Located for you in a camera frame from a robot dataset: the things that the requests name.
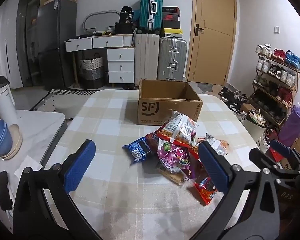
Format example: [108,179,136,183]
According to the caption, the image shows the patterned floor rug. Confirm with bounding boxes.
[31,89,101,111]

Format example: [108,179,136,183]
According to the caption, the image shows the stacked beige bowls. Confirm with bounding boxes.
[0,124,23,160]

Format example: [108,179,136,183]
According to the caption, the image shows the black and red shoe box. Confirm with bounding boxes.
[162,6,181,14]

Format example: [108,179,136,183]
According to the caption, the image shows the woven laundry basket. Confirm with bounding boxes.
[79,53,105,89]

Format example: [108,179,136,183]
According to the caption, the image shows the white tall cabinet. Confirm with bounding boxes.
[0,0,24,88]

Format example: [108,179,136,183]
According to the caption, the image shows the orange bread packet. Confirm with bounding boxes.
[205,134,230,156]

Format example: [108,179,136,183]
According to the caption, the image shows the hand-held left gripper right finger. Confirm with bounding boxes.
[197,141,281,240]

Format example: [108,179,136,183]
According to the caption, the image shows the group of loose shoes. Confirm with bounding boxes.
[218,86,248,111]

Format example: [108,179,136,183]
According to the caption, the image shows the white bag with sticks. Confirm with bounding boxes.
[244,105,268,151]

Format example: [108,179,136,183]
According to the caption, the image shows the red cookie packet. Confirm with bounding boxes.
[193,177,220,207]

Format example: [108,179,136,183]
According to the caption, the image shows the wooden door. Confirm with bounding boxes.
[186,0,237,86]

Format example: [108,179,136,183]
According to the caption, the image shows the grey refrigerator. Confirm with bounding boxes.
[37,0,77,91]

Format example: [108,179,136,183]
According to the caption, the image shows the silver suitcase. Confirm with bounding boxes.
[157,37,188,81]

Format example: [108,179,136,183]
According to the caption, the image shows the blue cookie packet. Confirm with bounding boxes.
[122,137,153,165]

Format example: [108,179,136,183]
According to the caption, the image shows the purple rolled mat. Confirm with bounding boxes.
[277,102,300,147]

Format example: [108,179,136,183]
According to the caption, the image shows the black shopping bag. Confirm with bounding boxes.
[118,6,136,24]

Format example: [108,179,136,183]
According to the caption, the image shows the wooden shoe rack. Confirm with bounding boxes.
[249,52,300,128]

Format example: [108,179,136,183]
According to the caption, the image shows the white marble side table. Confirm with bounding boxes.
[0,110,68,240]

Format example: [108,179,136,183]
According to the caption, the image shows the yellow shoe box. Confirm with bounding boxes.
[161,27,184,39]

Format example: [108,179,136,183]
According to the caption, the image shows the cream suitcase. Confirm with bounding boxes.
[134,33,161,84]

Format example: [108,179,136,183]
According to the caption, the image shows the beige checked tablecloth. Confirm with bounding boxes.
[44,89,268,240]

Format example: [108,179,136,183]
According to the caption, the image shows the white paper slip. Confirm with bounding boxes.
[14,155,43,178]

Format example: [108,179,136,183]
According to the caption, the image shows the teal suitcase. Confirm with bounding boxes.
[139,0,164,32]

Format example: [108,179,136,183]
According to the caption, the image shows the red chips packet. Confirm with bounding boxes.
[145,132,163,153]

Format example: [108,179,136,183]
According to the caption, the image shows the white dresser with drawers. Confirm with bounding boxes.
[65,34,136,85]

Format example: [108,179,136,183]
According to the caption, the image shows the grey round pouf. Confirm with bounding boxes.
[53,96,87,120]

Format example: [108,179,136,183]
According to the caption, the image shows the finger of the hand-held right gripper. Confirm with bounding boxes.
[270,139,300,167]
[249,149,298,178]

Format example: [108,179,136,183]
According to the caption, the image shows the grey door mat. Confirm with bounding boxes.
[197,82,214,93]

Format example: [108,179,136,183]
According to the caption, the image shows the red gift bag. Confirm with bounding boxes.
[267,132,286,162]

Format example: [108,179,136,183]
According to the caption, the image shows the oval mirror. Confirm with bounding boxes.
[83,10,121,31]

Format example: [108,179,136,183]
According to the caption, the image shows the stacked blue bowls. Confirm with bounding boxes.
[0,119,13,156]

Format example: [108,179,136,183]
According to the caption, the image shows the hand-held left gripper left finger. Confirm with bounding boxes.
[12,139,103,240]

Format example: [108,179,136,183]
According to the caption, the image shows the shoe rack with shoes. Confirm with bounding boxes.
[251,43,300,124]

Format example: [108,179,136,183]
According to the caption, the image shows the black glass cabinet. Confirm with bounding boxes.
[16,0,45,88]

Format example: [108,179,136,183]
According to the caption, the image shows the brown cardboard box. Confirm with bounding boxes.
[137,79,203,125]

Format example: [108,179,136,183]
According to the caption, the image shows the black storage box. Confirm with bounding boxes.
[115,22,137,34]

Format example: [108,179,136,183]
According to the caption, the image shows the beige snack packet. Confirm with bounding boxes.
[157,164,189,188]

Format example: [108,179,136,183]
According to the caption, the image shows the purple candy packet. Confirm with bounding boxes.
[156,141,191,175]

